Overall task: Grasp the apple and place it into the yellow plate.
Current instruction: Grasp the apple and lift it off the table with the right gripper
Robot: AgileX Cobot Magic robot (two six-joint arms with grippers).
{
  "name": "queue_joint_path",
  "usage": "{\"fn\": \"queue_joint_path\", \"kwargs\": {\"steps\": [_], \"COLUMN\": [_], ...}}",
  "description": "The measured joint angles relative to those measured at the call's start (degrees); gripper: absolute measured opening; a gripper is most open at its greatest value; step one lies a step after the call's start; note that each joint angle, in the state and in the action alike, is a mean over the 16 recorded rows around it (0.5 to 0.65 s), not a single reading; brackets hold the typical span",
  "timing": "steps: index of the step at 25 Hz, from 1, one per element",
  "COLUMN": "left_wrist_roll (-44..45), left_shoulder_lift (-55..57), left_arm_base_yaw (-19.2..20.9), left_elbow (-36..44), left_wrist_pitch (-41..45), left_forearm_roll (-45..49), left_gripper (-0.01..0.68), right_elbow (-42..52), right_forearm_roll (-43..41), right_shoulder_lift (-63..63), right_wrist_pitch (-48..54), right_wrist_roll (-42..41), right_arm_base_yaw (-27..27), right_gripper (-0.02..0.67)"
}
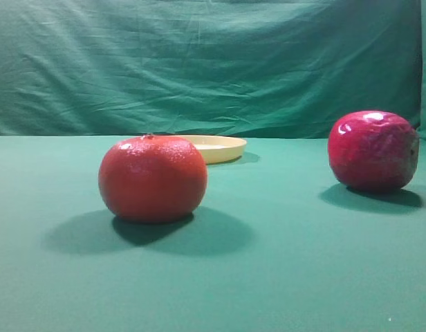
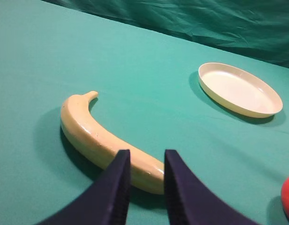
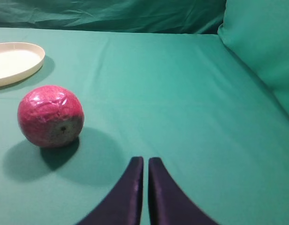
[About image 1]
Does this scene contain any green backdrop cloth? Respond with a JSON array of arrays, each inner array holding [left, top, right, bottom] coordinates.
[[0, 1, 426, 138]]

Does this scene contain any red apple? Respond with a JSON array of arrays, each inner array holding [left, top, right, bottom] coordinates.
[[327, 110, 420, 192]]

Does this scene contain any orange tangerine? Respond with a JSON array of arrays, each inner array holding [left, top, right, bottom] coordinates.
[[98, 135, 207, 223]]

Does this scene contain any yellow plate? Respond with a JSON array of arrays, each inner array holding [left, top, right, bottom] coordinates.
[[179, 135, 247, 165]]

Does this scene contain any green table cloth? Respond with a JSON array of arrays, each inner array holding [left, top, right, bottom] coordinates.
[[0, 136, 426, 331]]

